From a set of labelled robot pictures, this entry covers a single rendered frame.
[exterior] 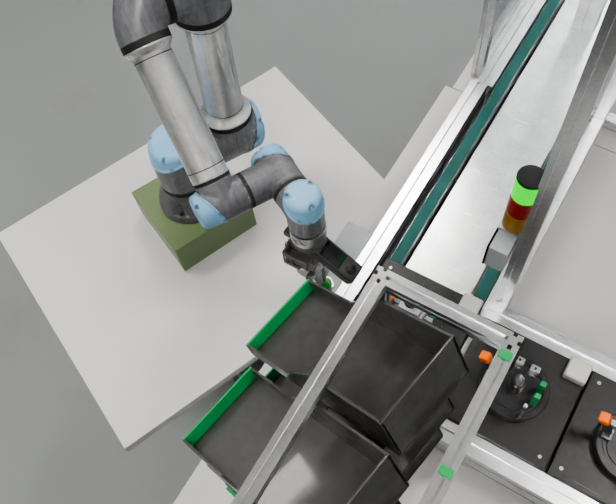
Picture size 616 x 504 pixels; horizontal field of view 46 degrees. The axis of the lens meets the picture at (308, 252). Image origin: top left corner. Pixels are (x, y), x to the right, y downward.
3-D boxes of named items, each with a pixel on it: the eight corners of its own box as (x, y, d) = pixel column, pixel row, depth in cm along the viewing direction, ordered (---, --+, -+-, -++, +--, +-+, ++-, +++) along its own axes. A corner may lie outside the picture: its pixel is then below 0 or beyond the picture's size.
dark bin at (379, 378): (252, 354, 100) (228, 323, 95) (314, 288, 104) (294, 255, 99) (401, 457, 81) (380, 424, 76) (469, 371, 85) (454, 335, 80)
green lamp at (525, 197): (506, 198, 126) (511, 183, 121) (517, 177, 127) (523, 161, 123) (533, 210, 124) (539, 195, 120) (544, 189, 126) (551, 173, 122)
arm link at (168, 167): (149, 168, 171) (134, 130, 160) (200, 144, 174) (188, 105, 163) (170, 203, 166) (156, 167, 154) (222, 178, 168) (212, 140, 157)
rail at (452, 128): (297, 373, 166) (293, 357, 156) (467, 103, 198) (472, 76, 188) (317, 384, 164) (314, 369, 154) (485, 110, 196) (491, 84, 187)
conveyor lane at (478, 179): (331, 368, 166) (329, 353, 157) (487, 111, 196) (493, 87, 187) (443, 430, 157) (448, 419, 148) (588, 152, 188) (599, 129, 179)
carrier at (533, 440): (434, 412, 150) (439, 395, 139) (483, 319, 159) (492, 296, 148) (543, 473, 143) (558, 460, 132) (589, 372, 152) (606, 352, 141)
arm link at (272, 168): (230, 158, 139) (257, 198, 134) (281, 133, 142) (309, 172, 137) (235, 181, 146) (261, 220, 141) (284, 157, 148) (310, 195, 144)
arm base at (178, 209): (150, 194, 180) (139, 169, 171) (202, 164, 183) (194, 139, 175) (179, 234, 173) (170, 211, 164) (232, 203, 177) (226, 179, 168)
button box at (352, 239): (304, 300, 170) (302, 289, 164) (348, 232, 177) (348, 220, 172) (329, 314, 168) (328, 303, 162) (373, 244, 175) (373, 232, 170)
